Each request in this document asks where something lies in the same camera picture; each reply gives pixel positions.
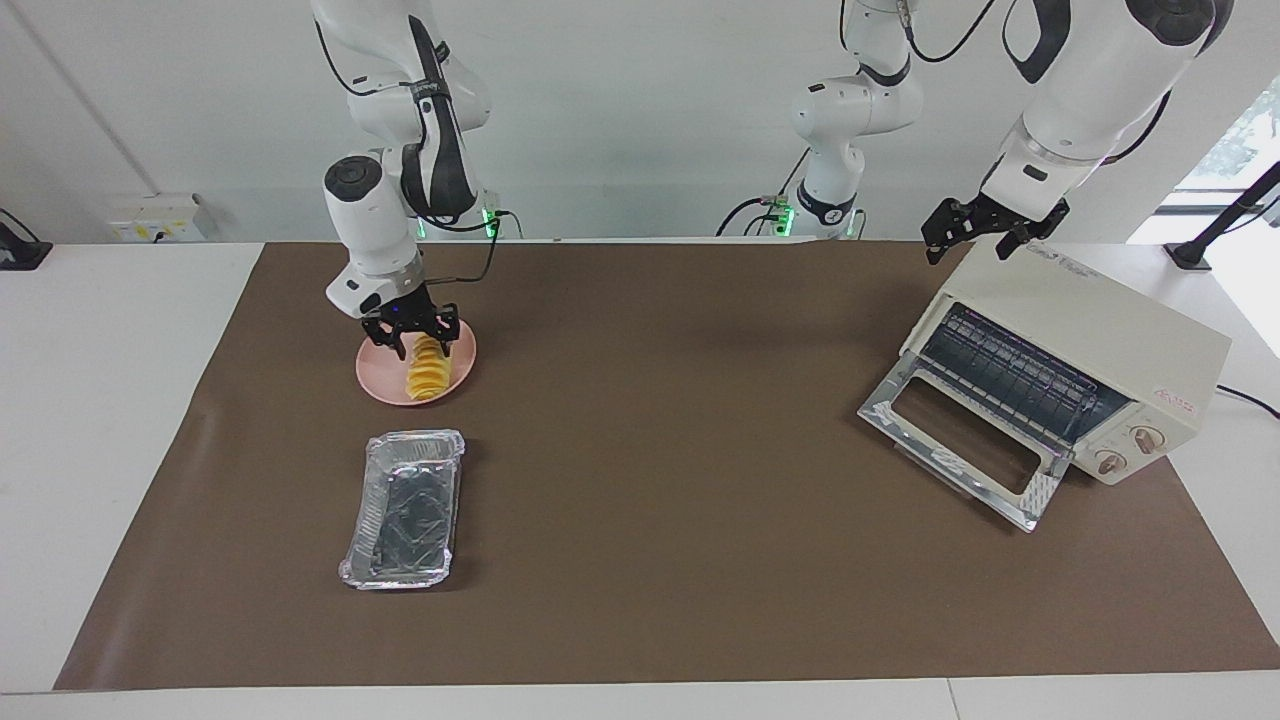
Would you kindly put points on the pink round plate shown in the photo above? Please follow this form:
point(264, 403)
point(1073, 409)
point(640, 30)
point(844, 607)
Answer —
point(383, 382)

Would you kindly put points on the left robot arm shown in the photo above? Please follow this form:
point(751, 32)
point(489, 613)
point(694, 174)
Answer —
point(1075, 100)

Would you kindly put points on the black stand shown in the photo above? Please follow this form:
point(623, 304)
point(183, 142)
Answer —
point(1225, 220)
point(20, 252)

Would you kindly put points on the cream toaster oven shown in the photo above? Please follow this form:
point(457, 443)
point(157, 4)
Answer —
point(1090, 320)

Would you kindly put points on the silver foil tray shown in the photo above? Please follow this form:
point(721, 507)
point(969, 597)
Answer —
point(408, 510)

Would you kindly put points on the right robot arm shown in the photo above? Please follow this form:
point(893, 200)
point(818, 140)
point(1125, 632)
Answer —
point(372, 225)

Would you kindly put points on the yellow twisted bread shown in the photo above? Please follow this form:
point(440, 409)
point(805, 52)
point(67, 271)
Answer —
point(428, 372)

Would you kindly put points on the white wall socket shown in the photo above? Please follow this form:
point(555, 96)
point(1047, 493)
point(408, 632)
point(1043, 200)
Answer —
point(160, 220)

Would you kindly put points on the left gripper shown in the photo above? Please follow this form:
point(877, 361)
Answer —
point(1003, 213)

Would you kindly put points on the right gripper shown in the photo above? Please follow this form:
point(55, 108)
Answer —
point(408, 309)

